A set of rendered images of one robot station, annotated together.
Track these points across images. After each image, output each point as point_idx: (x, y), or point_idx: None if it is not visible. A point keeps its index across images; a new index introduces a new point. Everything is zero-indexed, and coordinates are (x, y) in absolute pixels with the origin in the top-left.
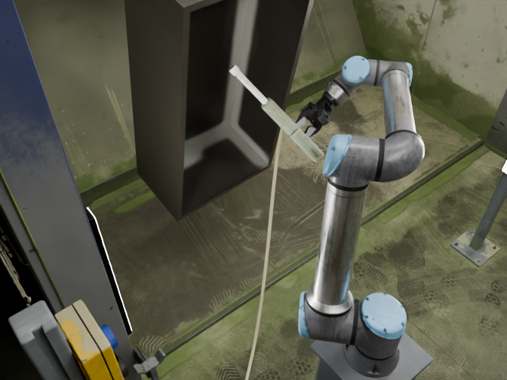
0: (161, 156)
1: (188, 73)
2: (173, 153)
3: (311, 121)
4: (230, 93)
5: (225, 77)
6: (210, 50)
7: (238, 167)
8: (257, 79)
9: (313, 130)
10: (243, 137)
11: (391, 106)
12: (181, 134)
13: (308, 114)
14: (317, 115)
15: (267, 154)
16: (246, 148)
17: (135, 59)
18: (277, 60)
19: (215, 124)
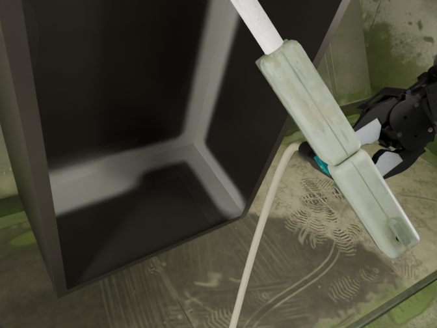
0: (22, 171)
1: (118, 23)
2: (27, 168)
3: (397, 135)
4: (198, 88)
5: (192, 55)
6: None
7: (193, 209)
8: (247, 64)
9: (394, 164)
10: (209, 164)
11: None
12: (26, 118)
13: (390, 115)
14: (415, 122)
15: (243, 196)
16: (211, 181)
17: None
18: (293, 19)
19: (168, 137)
